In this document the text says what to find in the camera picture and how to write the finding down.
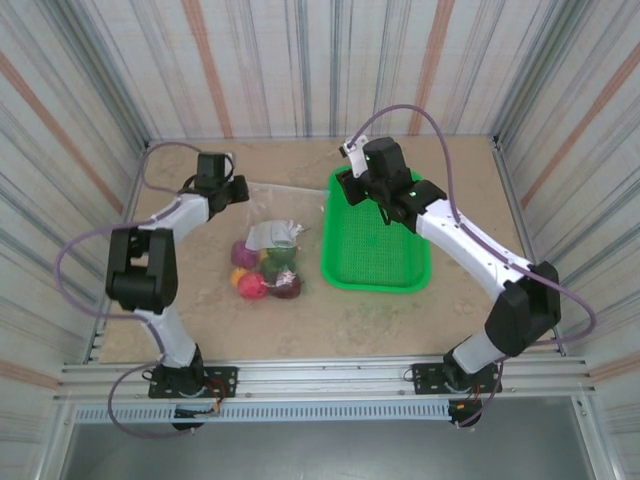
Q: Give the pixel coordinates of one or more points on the clear zip-top plastic bag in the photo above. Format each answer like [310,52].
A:
[310,240]

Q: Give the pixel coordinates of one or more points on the yellow toy food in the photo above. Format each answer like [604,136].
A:
[236,275]

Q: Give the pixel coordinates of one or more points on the aluminium mounting rail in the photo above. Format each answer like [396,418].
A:
[325,372]

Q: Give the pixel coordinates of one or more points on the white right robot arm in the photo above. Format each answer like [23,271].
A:
[475,250]

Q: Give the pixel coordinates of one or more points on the dark maroon toy food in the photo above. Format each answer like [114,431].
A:
[287,286]

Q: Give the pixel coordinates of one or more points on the aluminium table edge profile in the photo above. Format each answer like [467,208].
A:
[520,220]

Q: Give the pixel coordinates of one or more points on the black connector box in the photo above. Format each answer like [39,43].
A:
[462,415]
[187,425]

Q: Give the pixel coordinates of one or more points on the pink-red toy fruit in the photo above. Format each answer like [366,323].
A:
[251,286]

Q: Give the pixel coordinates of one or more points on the green plastic mesh basket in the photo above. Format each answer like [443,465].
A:
[375,250]

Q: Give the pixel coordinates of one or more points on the green toy vegetable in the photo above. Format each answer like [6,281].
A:
[281,256]

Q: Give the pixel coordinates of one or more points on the white paper label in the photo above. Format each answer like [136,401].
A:
[270,232]

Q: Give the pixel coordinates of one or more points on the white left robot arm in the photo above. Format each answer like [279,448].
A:
[170,330]

